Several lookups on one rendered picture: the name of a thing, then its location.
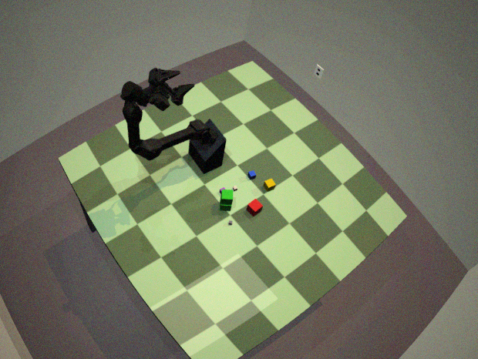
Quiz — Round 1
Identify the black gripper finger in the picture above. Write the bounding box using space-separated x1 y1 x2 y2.
178 84 194 102
157 69 180 85

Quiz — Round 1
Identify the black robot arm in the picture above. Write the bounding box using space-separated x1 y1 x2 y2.
120 81 219 160

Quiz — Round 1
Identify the red block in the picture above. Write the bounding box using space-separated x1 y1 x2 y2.
247 199 263 217

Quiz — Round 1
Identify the yellow block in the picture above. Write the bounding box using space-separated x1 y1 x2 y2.
264 179 276 192

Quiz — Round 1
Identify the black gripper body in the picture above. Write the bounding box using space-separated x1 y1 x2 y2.
146 68 183 106

